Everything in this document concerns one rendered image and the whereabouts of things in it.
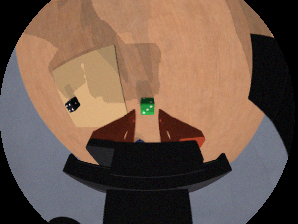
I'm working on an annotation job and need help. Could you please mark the black die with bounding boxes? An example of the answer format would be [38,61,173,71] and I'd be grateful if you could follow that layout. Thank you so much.
[65,97,80,113]

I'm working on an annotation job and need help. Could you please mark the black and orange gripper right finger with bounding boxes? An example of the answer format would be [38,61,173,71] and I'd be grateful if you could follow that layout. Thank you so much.
[158,109,205,148]

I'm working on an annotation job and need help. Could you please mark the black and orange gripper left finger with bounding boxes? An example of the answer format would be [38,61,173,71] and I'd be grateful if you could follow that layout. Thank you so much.
[90,109,136,142]

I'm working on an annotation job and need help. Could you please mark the tan square mat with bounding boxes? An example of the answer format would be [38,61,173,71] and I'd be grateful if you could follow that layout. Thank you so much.
[52,45,128,127]

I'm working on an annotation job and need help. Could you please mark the green die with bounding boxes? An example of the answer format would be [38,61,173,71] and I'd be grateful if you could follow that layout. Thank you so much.
[140,98,155,115]

